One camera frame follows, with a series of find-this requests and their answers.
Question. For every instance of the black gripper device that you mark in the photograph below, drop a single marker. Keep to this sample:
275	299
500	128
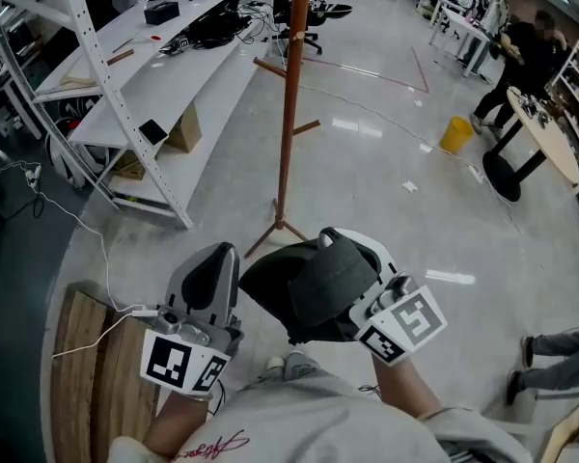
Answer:
173	46

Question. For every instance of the light wooden furniture piece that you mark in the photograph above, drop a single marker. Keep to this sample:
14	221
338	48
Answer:
571	432

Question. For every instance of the light wooden board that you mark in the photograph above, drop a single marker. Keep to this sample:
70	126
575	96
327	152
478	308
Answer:
77	81

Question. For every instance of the person's right forearm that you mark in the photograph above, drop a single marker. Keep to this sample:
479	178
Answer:
403	389

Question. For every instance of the person's grey sweatshirt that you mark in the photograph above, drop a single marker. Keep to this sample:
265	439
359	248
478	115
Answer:
318	422

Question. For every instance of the small cardboard box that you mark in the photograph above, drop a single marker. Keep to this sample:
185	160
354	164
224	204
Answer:
129	166

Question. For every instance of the brown wooden stick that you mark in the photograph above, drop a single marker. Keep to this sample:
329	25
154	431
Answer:
120	57

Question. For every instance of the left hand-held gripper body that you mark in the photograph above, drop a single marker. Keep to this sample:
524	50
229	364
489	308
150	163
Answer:
173	355

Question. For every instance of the black tablet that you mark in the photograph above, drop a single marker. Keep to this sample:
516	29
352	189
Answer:
153	131

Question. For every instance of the person's legs and shoes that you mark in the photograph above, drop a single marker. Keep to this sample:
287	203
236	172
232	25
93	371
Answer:
296	364

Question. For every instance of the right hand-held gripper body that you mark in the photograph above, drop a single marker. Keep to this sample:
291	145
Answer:
405	316

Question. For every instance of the white floor power strip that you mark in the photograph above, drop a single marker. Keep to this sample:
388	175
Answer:
475	172

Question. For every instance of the yellow waste bin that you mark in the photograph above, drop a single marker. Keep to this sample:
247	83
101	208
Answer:
456	135

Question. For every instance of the white desk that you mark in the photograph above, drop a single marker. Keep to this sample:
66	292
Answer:
463	24

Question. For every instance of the white metal shelving unit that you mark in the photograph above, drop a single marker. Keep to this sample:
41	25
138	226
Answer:
140	89

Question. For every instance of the round beige table black base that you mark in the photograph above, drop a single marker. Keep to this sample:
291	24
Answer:
545	133

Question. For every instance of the white paper scrap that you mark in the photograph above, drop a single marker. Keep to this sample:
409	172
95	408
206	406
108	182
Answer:
409	186

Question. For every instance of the black box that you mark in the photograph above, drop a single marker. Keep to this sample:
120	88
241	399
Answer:
161	12

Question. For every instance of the black office chair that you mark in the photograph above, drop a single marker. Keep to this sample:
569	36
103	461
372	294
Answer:
318	12

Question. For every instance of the person's left forearm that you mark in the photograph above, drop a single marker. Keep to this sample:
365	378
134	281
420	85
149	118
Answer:
173	422

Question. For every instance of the brown wooden coat rack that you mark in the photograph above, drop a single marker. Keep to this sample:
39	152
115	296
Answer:
289	114

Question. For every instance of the wooden pallet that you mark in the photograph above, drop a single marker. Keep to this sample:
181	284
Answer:
77	379

